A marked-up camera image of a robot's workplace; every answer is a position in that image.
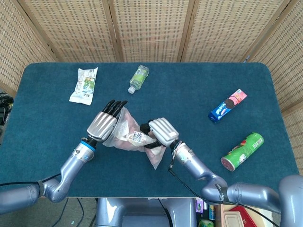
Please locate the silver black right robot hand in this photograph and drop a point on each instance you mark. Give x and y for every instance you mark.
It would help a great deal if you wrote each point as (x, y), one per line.
(163, 131)

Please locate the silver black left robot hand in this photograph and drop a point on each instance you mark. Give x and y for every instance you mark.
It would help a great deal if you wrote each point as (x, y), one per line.
(101, 125)

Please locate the translucent zip bag pink contents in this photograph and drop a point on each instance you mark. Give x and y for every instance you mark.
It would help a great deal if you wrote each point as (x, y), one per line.
(125, 132)

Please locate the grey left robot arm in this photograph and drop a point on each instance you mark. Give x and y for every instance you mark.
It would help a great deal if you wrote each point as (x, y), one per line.
(71, 165)

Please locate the white green snack packet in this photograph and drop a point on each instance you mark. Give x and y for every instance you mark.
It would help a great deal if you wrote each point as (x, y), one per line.
(84, 87)

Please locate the green label plastic bottle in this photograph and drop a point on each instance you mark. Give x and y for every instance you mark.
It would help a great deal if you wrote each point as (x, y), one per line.
(139, 78)

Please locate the teal table cloth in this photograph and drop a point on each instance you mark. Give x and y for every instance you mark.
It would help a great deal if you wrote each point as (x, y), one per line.
(189, 75)

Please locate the blue pink cookie box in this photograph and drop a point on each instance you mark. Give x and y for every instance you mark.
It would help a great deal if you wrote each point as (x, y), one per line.
(225, 108)

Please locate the green chips can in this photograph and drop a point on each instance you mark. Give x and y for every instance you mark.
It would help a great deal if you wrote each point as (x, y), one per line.
(243, 151)

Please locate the grey robot torso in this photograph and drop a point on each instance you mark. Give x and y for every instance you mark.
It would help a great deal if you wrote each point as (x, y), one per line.
(142, 212)

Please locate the woven wooden folding screen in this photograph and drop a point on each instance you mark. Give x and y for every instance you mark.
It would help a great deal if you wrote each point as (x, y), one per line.
(151, 28)

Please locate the beige plastic container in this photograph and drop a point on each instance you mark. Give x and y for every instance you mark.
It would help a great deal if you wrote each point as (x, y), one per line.
(232, 220)

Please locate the red box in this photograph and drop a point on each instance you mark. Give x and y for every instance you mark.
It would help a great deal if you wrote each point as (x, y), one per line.
(246, 215)

